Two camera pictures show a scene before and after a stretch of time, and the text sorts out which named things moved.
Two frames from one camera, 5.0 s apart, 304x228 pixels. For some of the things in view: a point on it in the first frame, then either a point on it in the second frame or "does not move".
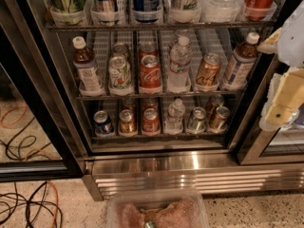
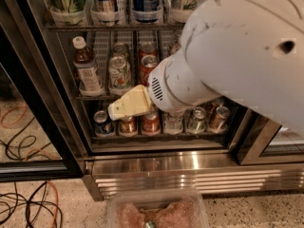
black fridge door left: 41,134 does not move
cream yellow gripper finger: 289,98 to 135,102
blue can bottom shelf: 104,126 does not move
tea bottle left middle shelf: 85,61 does not move
